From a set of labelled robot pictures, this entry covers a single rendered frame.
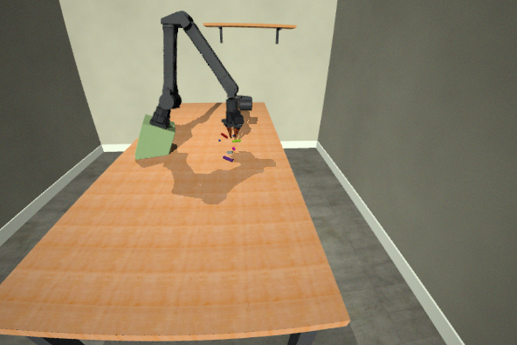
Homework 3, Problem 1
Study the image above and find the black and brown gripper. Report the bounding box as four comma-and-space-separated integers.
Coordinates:
221, 119, 240, 138

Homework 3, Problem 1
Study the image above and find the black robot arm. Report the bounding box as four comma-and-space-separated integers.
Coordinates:
149, 10, 252, 128

